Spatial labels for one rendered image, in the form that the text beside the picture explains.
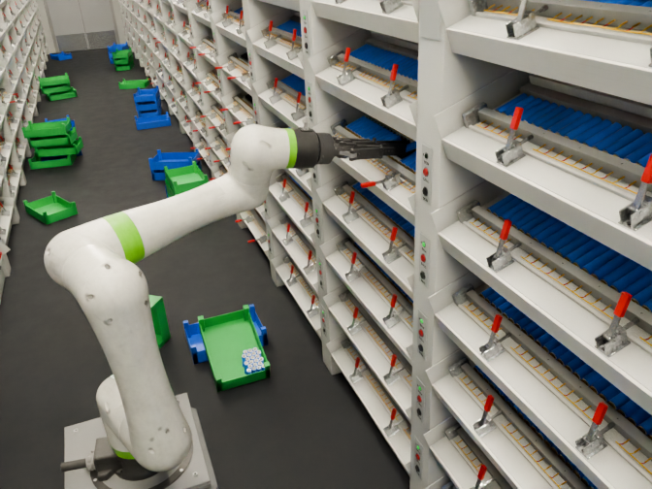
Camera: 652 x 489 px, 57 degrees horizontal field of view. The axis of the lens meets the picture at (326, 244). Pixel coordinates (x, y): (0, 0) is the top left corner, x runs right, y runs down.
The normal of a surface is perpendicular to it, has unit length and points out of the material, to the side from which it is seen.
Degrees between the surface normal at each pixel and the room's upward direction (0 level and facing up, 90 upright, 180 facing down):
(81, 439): 2
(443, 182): 90
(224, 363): 19
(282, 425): 0
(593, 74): 111
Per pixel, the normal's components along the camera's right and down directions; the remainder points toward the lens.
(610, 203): -0.37, -0.76
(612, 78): -0.85, 0.51
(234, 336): 0.07, -0.70
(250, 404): -0.05, -0.89
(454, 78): 0.36, 0.41
